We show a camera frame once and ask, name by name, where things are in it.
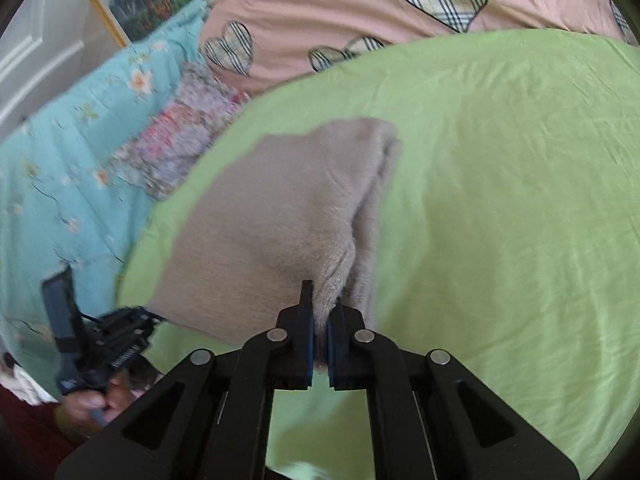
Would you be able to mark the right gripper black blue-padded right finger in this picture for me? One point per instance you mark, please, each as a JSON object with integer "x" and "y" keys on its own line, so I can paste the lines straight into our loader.
{"x": 432, "y": 418}

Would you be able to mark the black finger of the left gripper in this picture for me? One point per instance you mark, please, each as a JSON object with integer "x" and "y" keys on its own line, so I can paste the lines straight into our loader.
{"x": 125, "y": 323}

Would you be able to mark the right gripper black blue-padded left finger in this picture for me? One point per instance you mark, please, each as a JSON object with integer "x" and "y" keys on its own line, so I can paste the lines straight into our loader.
{"x": 209, "y": 417}

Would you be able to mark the beige knit sweater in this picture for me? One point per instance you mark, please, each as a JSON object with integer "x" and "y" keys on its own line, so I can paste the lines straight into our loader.
{"x": 297, "y": 208}

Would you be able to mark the person's left hand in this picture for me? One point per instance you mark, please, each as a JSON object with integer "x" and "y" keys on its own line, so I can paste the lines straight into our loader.
{"x": 84, "y": 413}

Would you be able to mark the light blue floral quilt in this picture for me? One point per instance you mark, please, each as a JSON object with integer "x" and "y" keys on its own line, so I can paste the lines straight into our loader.
{"x": 61, "y": 206}

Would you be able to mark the pink purple floral pillow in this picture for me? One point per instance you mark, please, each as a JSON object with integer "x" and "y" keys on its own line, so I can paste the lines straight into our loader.
{"x": 200, "y": 110}

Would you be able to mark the white panelled door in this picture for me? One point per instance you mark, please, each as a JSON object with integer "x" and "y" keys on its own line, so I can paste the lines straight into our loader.
{"x": 46, "y": 47}

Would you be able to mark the pink heart-patterned duvet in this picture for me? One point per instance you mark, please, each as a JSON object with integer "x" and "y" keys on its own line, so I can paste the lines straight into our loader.
{"x": 253, "y": 45}

